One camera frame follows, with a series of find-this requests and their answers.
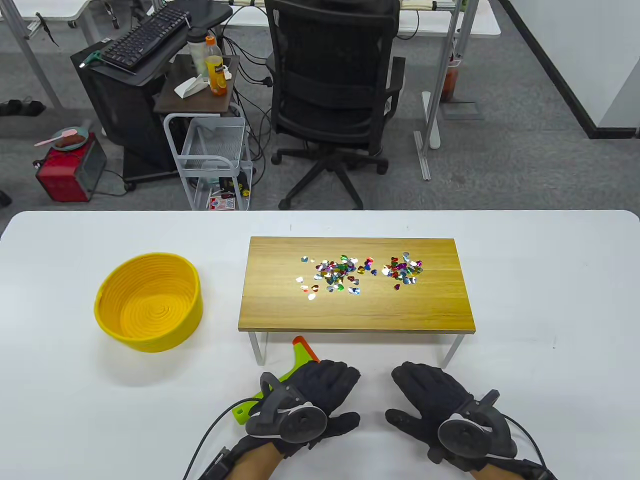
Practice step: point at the person's right hand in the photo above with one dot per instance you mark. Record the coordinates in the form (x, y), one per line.
(430, 390)

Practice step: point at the person's left hand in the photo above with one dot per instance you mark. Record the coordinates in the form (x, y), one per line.
(325, 382)

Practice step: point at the green orange scraper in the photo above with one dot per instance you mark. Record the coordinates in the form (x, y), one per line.
(299, 357)

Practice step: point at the grey hand controller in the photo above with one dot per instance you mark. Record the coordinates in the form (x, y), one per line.
(300, 425)
(460, 435)

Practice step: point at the wooden tabletop organizer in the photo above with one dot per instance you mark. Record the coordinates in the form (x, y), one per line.
(280, 300)

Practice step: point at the pile of colourful sequins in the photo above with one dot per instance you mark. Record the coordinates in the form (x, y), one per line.
(336, 270)

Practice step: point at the yellow fabric basket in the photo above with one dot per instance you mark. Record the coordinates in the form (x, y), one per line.
(150, 310)

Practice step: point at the person's right forearm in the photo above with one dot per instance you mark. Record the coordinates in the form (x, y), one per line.
(495, 476)

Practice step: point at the person's left forearm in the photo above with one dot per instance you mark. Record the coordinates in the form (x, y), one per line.
(250, 467)

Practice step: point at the red card box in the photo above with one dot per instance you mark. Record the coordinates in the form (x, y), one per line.
(221, 203)

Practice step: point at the black yellow packet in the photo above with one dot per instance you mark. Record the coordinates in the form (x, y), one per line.
(240, 187)

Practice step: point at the white mesh rolling cart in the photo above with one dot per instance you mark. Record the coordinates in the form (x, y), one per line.
(212, 145)

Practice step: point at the red bottle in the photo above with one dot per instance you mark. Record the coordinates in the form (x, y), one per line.
(450, 85)

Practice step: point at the brown side table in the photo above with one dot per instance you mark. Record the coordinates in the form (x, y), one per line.
(200, 102)

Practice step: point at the black mesh office chair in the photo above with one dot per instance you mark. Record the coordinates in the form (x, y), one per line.
(330, 65)

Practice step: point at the white crumpled tissue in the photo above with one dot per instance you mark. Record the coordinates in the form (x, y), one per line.
(187, 89)

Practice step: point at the orange juice bottle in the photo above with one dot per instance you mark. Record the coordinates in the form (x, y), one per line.
(216, 75)

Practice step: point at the red toaster oven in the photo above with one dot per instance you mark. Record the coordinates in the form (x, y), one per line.
(60, 175)

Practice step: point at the black computer cabinet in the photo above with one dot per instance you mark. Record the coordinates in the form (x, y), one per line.
(120, 110)

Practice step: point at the teal plate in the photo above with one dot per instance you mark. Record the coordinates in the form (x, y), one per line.
(82, 133)

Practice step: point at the brown food piece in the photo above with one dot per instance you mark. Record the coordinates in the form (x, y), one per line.
(70, 141)

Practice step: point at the clear bottle with dark cap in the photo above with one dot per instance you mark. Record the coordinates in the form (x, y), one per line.
(196, 55)

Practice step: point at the white desk with metal legs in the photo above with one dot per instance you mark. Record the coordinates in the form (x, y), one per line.
(480, 27)

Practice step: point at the pink spatula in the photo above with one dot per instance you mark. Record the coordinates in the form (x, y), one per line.
(50, 140)

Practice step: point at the black keyboard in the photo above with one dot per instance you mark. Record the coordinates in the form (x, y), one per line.
(145, 37)

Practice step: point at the black shoe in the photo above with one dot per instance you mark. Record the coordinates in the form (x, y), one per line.
(32, 107)
(10, 107)

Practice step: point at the white desk with grey legs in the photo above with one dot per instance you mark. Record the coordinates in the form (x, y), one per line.
(45, 7)

